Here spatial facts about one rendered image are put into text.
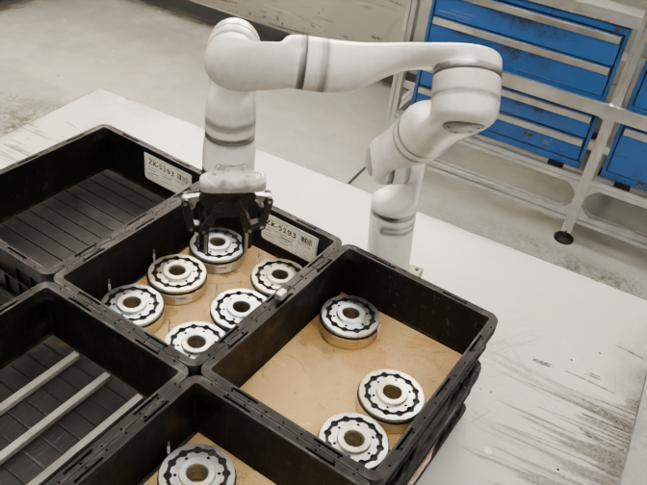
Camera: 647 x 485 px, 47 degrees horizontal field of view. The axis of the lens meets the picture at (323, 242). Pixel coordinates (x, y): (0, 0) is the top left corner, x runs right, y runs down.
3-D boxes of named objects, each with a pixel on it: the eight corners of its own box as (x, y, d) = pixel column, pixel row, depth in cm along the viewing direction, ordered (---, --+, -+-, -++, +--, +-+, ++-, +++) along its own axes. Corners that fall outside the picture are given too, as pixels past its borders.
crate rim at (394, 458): (375, 497, 94) (378, 486, 92) (194, 382, 105) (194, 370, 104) (498, 327, 122) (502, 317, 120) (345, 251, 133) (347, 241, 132)
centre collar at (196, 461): (197, 452, 101) (197, 449, 101) (223, 473, 99) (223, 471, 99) (169, 475, 98) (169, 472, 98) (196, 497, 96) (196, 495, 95)
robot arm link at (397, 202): (419, 125, 143) (410, 200, 154) (371, 128, 142) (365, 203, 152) (432, 149, 136) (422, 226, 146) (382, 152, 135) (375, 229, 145)
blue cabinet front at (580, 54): (410, 109, 311) (438, -25, 278) (580, 167, 289) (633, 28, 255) (407, 112, 309) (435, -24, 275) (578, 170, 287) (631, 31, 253)
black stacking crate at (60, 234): (108, 171, 162) (104, 124, 155) (213, 226, 150) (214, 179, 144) (-58, 256, 134) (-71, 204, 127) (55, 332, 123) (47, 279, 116)
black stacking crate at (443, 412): (363, 537, 100) (376, 487, 93) (195, 425, 111) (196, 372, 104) (482, 368, 127) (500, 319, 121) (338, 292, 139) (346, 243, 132)
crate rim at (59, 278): (215, 187, 145) (216, 176, 143) (345, 251, 133) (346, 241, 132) (49, 289, 117) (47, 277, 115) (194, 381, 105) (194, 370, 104)
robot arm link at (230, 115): (208, 113, 108) (201, 143, 101) (210, 9, 98) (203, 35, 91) (256, 116, 108) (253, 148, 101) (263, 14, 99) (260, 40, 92)
